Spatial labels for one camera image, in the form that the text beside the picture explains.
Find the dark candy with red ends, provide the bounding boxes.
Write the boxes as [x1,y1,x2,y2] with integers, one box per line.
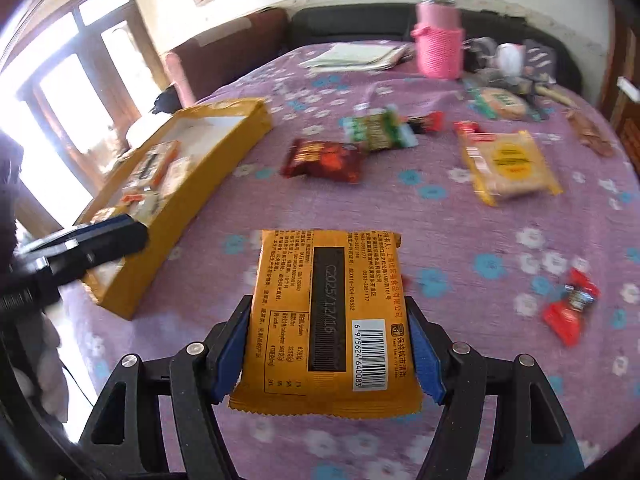
[405,111,445,135]

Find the beige tool handle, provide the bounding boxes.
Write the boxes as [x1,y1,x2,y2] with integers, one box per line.
[532,85,581,108]

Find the black sofa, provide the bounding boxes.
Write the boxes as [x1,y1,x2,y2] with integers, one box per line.
[287,5,583,93]

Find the beige snack packet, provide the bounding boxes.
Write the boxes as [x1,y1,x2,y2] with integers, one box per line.
[160,157,193,196]

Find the yellow cardboard box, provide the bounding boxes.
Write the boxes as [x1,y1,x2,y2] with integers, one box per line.
[72,97,273,321]

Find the small red snack packet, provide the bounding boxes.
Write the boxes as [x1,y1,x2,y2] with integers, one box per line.
[452,120,496,141]

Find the clear cracker packet yellow edges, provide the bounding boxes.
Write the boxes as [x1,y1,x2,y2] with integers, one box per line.
[459,130,563,207]

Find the green peas packet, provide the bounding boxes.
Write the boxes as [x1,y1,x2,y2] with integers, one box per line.
[341,106,418,153]

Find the wooden glass door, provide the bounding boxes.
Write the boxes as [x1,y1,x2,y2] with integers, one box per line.
[0,0,166,231]

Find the wooden cabinet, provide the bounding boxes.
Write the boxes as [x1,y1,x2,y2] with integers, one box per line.
[600,5,640,176]

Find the purple floral tablecloth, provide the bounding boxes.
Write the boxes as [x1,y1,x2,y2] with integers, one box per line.
[47,42,640,480]

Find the clear packet orange edges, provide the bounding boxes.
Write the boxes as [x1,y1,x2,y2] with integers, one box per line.
[117,140,181,201]

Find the brown flat packet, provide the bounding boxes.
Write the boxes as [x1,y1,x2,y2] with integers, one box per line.
[566,109,617,158]

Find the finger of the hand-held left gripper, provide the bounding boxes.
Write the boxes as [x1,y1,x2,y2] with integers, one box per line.
[47,213,150,286]

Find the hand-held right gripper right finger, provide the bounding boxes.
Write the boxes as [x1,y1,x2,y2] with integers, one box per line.
[402,295,586,480]

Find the round crackers pack green label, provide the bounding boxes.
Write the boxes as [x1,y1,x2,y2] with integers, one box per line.
[467,86,543,122]

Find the red candy packet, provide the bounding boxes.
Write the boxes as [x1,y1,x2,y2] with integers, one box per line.
[542,267,602,347]

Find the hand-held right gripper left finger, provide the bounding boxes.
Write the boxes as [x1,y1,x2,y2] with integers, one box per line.
[77,294,253,480]

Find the stack of papers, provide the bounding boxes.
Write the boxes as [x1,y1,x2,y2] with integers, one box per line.
[299,42,413,72]

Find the dark red snack packet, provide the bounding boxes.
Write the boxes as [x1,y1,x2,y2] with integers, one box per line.
[280,138,368,183]

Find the orange snack packet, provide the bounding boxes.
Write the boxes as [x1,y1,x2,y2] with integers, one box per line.
[228,229,425,417]

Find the pink bottle with knit sleeve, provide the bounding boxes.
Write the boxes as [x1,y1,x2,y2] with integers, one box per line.
[411,0,465,80]

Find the brown armchair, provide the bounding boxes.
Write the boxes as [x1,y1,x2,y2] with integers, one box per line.
[165,7,288,103]

